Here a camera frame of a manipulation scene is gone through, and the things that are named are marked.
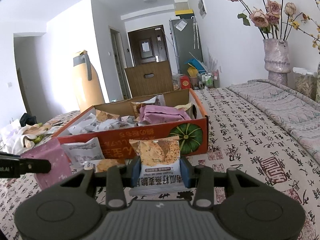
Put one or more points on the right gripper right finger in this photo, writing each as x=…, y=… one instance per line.
x=201, y=178

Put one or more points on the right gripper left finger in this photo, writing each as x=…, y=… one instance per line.
x=117, y=179

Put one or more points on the pumpkin oat crisp packet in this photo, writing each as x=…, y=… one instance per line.
x=160, y=166

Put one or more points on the pink snack bag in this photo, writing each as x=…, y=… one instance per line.
x=52, y=164
x=153, y=114

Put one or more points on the orange cardboard snack box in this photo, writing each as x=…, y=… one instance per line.
x=193, y=134

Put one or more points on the white snack packet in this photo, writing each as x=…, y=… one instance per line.
x=81, y=152

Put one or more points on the calligraphy print tablecloth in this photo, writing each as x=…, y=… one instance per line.
x=240, y=136

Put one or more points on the yellow thermos jug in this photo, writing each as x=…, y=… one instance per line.
x=87, y=86

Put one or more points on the red gift box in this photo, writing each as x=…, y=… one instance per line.
x=185, y=82

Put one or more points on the metal storage cart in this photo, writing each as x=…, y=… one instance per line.
x=208, y=80

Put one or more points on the folded grey patterned cloth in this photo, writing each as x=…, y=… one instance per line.
x=297, y=114

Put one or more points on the dark brown entrance door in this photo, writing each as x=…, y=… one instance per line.
x=148, y=45

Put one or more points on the pink textured vase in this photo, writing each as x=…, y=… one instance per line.
x=277, y=61

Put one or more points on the grey refrigerator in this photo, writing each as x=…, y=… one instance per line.
x=186, y=43

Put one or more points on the yellow box on refrigerator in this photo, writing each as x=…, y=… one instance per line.
x=184, y=12

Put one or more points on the dried pink rose bouquet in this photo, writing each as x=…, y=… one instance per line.
x=276, y=20

